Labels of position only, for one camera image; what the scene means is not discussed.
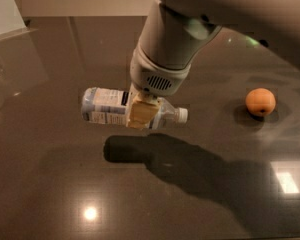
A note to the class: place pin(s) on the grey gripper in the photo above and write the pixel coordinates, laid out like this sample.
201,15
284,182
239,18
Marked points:
154,73

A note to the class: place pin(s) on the blue plastic water bottle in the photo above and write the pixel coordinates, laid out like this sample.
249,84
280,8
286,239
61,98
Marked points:
110,106

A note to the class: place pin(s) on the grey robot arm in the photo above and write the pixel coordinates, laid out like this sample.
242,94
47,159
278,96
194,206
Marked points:
175,31

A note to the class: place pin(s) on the orange fruit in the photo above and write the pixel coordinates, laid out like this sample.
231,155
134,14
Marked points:
260,102

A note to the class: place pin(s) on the white panel at left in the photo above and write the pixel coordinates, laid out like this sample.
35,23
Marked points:
11,22

